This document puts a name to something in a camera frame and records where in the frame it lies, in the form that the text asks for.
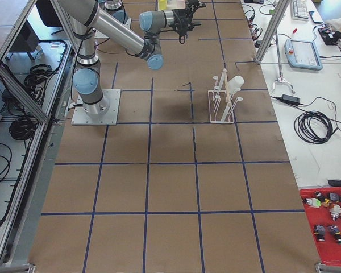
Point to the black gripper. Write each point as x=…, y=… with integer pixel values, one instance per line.
x=185, y=12

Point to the pale green ikea cup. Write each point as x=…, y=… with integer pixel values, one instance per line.
x=235, y=83

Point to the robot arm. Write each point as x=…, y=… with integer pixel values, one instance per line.
x=87, y=18

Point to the yellow ikea cup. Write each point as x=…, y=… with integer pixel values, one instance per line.
x=162, y=4

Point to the white rectangular tray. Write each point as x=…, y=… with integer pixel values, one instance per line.
x=175, y=4

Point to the white keyboard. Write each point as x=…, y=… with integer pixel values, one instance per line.
x=299, y=10

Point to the blue teach pendant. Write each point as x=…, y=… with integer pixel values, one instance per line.
x=302, y=54

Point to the black power adapter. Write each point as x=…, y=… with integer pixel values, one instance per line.
x=290, y=100

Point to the red parts tray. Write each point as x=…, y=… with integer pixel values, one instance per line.
x=323, y=210

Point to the white wire cup rack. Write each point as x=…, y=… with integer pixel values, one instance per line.
x=221, y=101

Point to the aluminium frame post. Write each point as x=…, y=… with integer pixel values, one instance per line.
x=271, y=29

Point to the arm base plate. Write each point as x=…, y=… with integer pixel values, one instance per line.
x=105, y=112

